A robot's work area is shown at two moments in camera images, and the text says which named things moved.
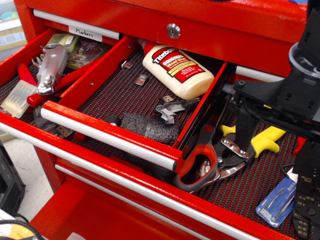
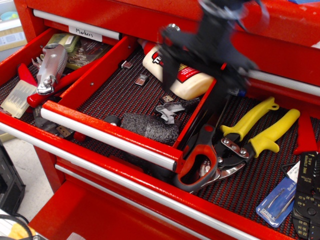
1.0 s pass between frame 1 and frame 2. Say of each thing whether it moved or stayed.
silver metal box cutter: stayed
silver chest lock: stayed
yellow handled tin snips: stayed
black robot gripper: moved
